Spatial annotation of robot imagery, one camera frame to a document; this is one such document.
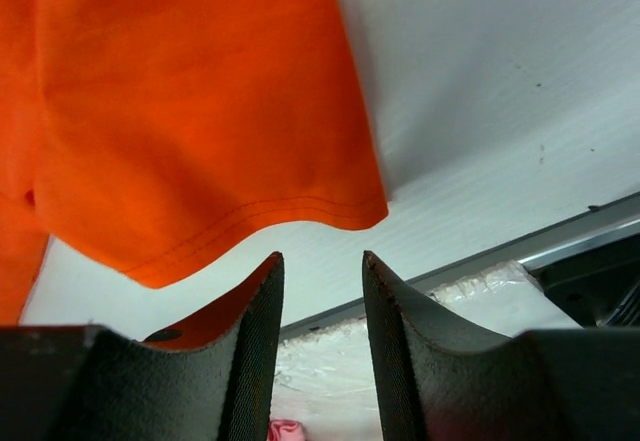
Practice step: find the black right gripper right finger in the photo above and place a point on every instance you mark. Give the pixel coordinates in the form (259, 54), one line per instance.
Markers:
(439, 376)

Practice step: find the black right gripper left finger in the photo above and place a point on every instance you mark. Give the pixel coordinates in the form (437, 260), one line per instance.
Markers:
(207, 377)

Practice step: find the orange t shirt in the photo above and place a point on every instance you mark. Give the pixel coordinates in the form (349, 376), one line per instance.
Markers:
(153, 136)

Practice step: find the pink t shirt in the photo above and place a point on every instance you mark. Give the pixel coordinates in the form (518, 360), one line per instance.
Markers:
(285, 430)

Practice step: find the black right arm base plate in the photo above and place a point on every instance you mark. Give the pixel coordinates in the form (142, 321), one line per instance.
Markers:
(596, 288)

